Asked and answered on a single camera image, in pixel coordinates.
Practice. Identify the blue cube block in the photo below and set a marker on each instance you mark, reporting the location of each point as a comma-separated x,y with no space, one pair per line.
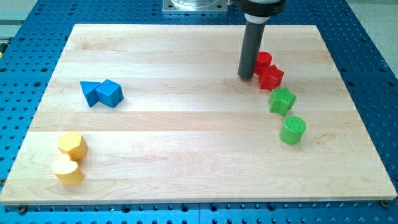
109,93

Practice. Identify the blue triangle block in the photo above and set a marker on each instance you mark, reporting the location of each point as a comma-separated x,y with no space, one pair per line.
89,90

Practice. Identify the light wooden board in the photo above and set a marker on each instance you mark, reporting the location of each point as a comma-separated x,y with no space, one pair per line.
189,129

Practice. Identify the red star block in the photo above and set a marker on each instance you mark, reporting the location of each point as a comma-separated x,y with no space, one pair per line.
270,77

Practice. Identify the green star block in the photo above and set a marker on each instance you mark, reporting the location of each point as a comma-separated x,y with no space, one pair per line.
281,101

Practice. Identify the red cylinder block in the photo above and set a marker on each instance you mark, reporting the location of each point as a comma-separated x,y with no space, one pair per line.
263,61

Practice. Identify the green cylinder block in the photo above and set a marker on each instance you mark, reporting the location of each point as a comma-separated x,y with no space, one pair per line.
292,130

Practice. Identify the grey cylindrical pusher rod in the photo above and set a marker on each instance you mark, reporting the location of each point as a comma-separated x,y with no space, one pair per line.
250,48

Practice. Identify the black and white robot wrist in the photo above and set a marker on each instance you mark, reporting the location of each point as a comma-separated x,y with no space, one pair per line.
259,11

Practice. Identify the yellow hexagon block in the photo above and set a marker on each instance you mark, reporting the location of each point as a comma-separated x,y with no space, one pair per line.
73,144

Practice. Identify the yellow heart block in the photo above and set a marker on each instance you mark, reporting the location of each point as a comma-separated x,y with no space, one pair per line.
67,171

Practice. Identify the blue perforated metal table plate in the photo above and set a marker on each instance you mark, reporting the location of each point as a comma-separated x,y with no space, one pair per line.
33,53

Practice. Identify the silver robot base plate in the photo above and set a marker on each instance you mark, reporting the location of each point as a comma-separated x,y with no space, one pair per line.
194,5

